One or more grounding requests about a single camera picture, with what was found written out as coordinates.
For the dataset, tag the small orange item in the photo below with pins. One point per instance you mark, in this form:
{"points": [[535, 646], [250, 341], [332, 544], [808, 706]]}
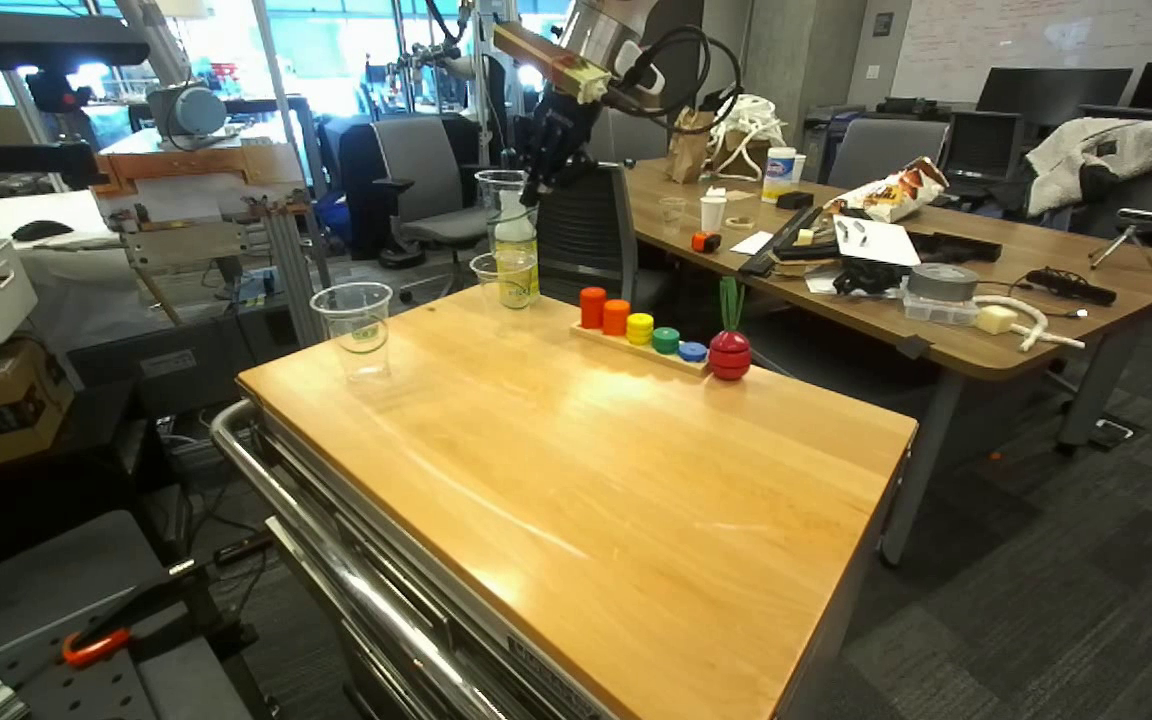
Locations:
{"points": [[703, 243]]}

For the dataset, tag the black comb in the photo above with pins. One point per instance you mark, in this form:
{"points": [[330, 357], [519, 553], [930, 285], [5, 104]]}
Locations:
{"points": [[1069, 285]]}

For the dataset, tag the colourful snack bag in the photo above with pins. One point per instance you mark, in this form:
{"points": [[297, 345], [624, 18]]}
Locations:
{"points": [[899, 189]]}

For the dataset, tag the blue cylinder peg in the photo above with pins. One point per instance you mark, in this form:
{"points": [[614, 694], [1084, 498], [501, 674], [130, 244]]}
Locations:
{"points": [[692, 349]]}

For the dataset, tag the black overhead shelf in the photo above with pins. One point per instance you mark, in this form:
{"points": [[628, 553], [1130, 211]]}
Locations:
{"points": [[43, 36]]}

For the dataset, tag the black flat device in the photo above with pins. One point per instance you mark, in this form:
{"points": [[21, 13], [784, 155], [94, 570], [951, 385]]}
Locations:
{"points": [[959, 244]]}

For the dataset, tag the spray bottle with yellow liquid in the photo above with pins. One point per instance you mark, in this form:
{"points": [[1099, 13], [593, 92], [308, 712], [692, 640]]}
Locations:
{"points": [[519, 264]]}

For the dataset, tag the grey round device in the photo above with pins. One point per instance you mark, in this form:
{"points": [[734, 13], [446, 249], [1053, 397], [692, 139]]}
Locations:
{"points": [[188, 113]]}

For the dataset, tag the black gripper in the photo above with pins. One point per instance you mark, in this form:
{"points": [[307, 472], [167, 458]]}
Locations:
{"points": [[562, 131]]}

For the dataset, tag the metal cart frame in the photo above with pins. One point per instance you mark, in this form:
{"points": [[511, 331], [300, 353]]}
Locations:
{"points": [[338, 560]]}

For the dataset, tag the red cylinder peg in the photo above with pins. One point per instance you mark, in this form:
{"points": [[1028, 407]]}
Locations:
{"points": [[593, 304]]}

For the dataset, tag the white paper sheet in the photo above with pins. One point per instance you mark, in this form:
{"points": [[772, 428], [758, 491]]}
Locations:
{"points": [[879, 243]]}

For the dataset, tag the orange wooden board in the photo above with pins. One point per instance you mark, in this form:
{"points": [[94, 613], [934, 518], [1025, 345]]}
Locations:
{"points": [[188, 161]]}

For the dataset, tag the dark mesh office chair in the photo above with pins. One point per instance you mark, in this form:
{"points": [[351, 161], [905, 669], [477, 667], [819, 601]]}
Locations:
{"points": [[590, 232]]}

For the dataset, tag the green cylinder peg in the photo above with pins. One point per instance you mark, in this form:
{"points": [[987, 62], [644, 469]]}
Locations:
{"points": [[665, 341]]}

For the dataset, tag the grey chair with armrests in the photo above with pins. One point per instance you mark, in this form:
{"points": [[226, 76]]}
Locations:
{"points": [[422, 164]]}

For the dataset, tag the white cloth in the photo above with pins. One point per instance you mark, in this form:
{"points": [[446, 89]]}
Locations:
{"points": [[1099, 155]]}

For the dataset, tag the black computer mouse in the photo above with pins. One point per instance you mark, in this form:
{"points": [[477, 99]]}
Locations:
{"points": [[43, 231]]}

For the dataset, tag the orange cylinder peg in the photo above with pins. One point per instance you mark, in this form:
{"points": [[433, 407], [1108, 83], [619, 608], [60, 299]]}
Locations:
{"points": [[619, 318]]}

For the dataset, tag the yellow cylinder peg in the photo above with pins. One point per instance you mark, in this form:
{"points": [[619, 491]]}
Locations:
{"points": [[640, 331]]}

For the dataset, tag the grey office chair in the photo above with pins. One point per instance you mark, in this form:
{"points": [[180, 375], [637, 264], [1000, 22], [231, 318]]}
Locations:
{"points": [[881, 144]]}

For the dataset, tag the grey perforated metal plate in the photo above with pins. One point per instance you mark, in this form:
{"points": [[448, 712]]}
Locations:
{"points": [[97, 684]]}

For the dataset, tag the brown wooden office table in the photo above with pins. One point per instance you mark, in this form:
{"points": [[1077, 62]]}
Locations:
{"points": [[1043, 244]]}

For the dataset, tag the red apple toy green stem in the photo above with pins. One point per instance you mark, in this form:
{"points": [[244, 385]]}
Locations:
{"points": [[730, 357]]}

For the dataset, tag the small white bottle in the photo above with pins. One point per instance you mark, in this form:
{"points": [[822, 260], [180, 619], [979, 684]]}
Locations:
{"points": [[715, 215]]}

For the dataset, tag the small black monitor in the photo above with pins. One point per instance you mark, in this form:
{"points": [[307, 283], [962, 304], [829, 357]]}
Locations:
{"points": [[982, 144]]}

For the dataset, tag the black wide computer monitor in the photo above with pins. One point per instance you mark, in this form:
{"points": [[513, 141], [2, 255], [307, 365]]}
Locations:
{"points": [[1053, 92]]}

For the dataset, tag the brown paper bag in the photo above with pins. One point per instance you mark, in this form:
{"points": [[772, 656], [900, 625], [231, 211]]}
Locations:
{"points": [[688, 144]]}

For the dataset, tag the white tub with blue label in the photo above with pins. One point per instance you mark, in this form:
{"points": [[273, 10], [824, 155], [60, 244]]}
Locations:
{"points": [[780, 173]]}

